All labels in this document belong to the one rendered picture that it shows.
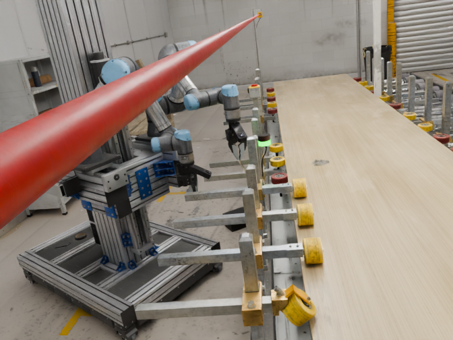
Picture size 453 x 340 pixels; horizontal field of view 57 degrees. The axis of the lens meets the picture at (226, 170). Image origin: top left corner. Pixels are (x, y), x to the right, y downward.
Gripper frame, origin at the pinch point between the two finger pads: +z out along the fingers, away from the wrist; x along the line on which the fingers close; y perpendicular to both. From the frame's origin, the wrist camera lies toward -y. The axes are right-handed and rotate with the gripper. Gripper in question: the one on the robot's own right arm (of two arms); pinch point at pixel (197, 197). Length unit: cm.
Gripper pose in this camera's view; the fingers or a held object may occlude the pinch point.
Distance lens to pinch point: 210.8
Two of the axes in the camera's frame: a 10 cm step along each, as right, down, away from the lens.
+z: 1.3, 9.3, 3.4
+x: -0.8, 3.5, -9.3
